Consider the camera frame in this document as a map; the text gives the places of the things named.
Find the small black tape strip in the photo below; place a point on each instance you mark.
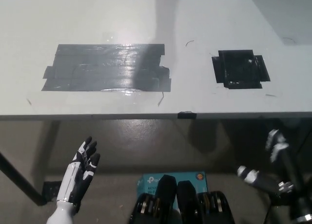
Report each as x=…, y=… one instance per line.
x=187, y=115

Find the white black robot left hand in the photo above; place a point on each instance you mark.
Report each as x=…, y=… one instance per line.
x=73, y=180

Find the black desk foot pad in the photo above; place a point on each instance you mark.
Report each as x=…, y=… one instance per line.
x=276, y=200
x=51, y=191

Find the black tape square patch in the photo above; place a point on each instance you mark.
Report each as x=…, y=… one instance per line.
x=240, y=68

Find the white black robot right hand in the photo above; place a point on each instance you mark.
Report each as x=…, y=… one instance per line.
x=290, y=165

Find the teal router cardboard box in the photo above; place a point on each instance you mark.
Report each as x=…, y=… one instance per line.
x=148, y=183

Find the black slanted desk leg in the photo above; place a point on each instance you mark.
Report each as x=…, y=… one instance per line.
x=22, y=180

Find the grey upright desk leg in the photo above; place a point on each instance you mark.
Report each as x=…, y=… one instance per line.
x=50, y=153

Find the grey duct tape patch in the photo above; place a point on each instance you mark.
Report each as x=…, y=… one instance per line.
x=107, y=70

